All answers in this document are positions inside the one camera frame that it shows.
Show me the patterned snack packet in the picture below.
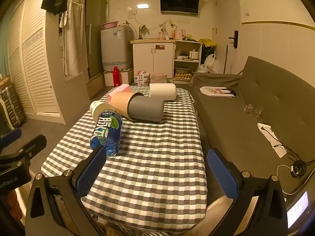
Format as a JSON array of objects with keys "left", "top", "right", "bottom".
[{"left": 137, "top": 70, "right": 150, "bottom": 87}]

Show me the glass shower door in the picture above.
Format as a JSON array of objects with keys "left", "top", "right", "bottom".
[{"left": 85, "top": 0, "right": 110, "bottom": 78}]

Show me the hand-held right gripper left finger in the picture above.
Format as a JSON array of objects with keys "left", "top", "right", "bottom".
[{"left": 25, "top": 147, "right": 107, "bottom": 236}]

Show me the white hanging towel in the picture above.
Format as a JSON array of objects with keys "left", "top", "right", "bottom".
[{"left": 59, "top": 0, "right": 85, "bottom": 77}]

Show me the black cable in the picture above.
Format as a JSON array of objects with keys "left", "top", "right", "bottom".
[{"left": 261, "top": 127, "right": 315, "bottom": 179}]

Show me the white louvered wardrobe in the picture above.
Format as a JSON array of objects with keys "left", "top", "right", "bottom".
[{"left": 6, "top": 0, "right": 65, "bottom": 124}]

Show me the pink box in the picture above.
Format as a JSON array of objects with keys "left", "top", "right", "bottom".
[{"left": 107, "top": 84, "right": 133, "bottom": 103}]

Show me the white kitchen cabinet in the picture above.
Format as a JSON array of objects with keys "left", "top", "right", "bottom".
[{"left": 130, "top": 39, "right": 176, "bottom": 80}]

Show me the dark suitcase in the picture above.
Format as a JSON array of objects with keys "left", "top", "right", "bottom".
[{"left": 0, "top": 80, "right": 27, "bottom": 131}]

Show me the white paper sheet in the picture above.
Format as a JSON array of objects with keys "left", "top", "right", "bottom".
[{"left": 257, "top": 122, "right": 287, "bottom": 158}]

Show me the olive green sofa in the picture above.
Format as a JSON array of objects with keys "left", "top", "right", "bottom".
[{"left": 189, "top": 56, "right": 315, "bottom": 202}]

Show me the white plastic bag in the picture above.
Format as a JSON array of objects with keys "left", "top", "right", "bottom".
[{"left": 197, "top": 53, "right": 219, "bottom": 73}]

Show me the checkered tablecloth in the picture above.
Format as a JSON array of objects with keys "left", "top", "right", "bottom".
[{"left": 41, "top": 86, "right": 207, "bottom": 226}]

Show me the open kitchen shelf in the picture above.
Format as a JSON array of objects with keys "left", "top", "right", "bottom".
[{"left": 173, "top": 40, "right": 203, "bottom": 82}]

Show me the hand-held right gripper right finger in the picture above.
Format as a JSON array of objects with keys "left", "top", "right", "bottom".
[{"left": 207, "top": 148, "right": 289, "bottom": 236}]

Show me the grey cup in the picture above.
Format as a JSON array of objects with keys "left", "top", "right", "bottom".
[{"left": 128, "top": 95, "right": 165, "bottom": 123}]

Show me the white door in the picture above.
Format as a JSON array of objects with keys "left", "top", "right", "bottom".
[{"left": 214, "top": 0, "right": 244, "bottom": 75}]

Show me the lit phone screen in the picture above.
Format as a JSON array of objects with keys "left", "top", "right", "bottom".
[{"left": 286, "top": 191, "right": 309, "bottom": 229}]

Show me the white cup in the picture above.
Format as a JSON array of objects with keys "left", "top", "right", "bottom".
[{"left": 149, "top": 83, "right": 177, "bottom": 101}]

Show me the pink storage basket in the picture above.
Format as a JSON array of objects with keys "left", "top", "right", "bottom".
[{"left": 151, "top": 73, "right": 168, "bottom": 84}]

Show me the white charging cable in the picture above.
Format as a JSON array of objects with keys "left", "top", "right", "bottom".
[{"left": 276, "top": 165, "right": 306, "bottom": 195}]

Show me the washing machine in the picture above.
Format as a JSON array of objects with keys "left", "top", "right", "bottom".
[{"left": 100, "top": 26, "right": 133, "bottom": 72}]

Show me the black door handle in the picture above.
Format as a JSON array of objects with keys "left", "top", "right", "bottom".
[{"left": 228, "top": 30, "right": 239, "bottom": 49}]

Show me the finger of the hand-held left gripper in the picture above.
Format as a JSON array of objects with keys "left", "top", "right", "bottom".
[{"left": 0, "top": 128, "right": 47, "bottom": 163}]

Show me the blue drink bottle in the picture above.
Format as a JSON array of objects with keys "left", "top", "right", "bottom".
[{"left": 90, "top": 110, "right": 123, "bottom": 157}]

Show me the cream paper cup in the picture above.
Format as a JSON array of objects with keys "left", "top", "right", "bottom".
[{"left": 90, "top": 100, "right": 114, "bottom": 122}]

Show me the clear plastic wrapper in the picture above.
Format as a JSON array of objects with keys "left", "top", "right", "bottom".
[{"left": 243, "top": 104, "right": 263, "bottom": 118}]

